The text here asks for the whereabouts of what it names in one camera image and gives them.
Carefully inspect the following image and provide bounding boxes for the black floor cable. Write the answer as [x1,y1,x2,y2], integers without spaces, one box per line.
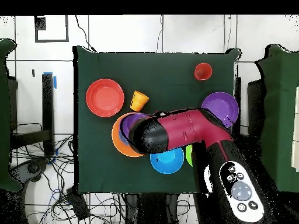
[75,15,96,53]

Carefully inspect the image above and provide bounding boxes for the red shallow bowl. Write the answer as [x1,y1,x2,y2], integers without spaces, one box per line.
[85,78,125,117]

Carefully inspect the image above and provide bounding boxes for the blue tape strip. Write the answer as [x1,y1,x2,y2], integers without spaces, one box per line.
[43,72,57,89]

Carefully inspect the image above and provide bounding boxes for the purple bowl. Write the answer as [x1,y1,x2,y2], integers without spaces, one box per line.
[201,91,239,128]
[119,113,150,141]

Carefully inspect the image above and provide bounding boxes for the red cup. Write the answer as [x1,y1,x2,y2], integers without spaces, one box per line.
[193,62,213,82]

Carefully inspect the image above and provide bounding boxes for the tangled floor cables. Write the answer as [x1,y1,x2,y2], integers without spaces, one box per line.
[10,135,127,224]

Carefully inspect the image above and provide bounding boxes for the large orange bowl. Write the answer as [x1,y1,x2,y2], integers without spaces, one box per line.
[111,112,150,158]

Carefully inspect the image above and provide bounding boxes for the orange cup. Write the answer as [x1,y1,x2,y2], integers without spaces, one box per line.
[130,90,150,112]

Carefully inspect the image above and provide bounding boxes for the black metal stand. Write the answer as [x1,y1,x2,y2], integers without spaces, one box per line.
[10,73,55,156]

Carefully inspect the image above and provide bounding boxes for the black power brick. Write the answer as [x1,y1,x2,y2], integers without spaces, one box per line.
[66,186,91,221]

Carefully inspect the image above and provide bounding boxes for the black pedestal leg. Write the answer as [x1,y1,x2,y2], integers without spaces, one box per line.
[10,158,50,183]

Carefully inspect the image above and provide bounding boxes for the white box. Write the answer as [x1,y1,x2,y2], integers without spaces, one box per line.
[290,86,299,172]

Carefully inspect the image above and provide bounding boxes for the green bowl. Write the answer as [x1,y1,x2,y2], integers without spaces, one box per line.
[185,144,194,167]

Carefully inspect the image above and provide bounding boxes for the small translucent blue bowl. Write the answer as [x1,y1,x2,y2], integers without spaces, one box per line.
[118,130,130,146]

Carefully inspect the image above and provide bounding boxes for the green cloth side table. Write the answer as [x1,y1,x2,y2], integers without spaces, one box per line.
[0,38,23,192]
[253,44,299,193]

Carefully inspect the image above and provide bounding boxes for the dark green tablecloth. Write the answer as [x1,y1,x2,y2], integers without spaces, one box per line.
[73,45,241,195]

